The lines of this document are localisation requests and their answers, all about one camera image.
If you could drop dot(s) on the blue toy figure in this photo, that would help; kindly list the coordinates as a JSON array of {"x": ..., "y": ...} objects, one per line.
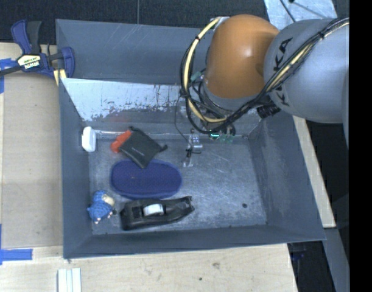
[{"x": 99, "y": 208}]

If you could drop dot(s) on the white plastic cap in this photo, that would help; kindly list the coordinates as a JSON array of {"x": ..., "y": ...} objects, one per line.
[{"x": 88, "y": 139}]

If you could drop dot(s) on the black cylinder on white bracket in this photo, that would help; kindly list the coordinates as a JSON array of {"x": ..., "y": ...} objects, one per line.
[{"x": 268, "y": 110}]

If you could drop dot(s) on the blue oval pad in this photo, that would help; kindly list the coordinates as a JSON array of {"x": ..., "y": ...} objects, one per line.
[{"x": 146, "y": 181}]

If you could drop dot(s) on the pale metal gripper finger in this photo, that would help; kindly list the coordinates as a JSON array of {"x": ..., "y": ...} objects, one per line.
[
  {"x": 195, "y": 139},
  {"x": 188, "y": 160}
]

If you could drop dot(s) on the grey metal bin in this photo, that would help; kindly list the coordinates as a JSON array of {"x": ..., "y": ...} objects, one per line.
[{"x": 222, "y": 187}]

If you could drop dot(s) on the black tape dispenser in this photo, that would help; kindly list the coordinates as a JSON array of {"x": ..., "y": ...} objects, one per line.
[{"x": 137, "y": 216}]

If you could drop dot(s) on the red-orange plastic piece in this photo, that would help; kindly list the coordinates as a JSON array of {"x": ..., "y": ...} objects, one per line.
[{"x": 118, "y": 143}]

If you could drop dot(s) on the black fabric pouch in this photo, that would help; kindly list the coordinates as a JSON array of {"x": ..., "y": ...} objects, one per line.
[{"x": 140, "y": 149}]

